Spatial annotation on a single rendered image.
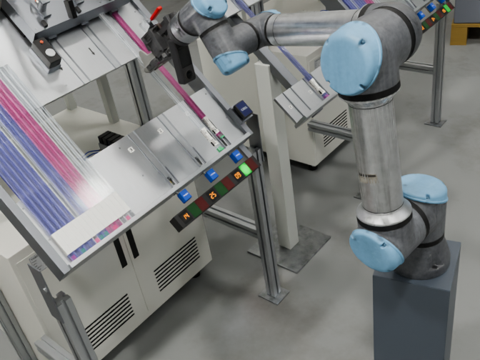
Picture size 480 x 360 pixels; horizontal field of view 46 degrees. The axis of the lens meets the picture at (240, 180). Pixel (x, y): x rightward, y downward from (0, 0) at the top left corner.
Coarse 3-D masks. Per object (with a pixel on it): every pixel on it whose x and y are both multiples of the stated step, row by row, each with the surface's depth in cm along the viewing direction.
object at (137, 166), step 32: (192, 96) 165; (160, 128) 155; (192, 128) 160; (224, 128) 165; (96, 160) 143; (128, 160) 147; (160, 160) 151; (192, 160) 156; (128, 192) 143; (160, 192) 147; (64, 256) 129
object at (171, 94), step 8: (104, 16) 154; (112, 24) 154; (120, 32) 154; (120, 40) 154; (128, 48) 153; (136, 56) 153; (152, 72) 153; (160, 80) 153; (168, 88) 153; (176, 96) 153; (176, 104) 153; (184, 104) 152; (184, 112) 152; (192, 120) 152; (200, 128) 151
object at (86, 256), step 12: (240, 144) 168; (216, 156) 157; (204, 168) 154; (192, 180) 155; (168, 192) 146; (156, 204) 143; (144, 216) 145; (120, 228) 136; (108, 240) 133; (96, 252) 136; (72, 264) 127
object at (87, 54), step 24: (0, 24) 147; (96, 24) 161; (0, 48) 144; (24, 48) 147; (72, 48) 154; (96, 48) 157; (120, 48) 161; (24, 72) 144; (72, 72) 151; (96, 72) 154; (48, 96) 145
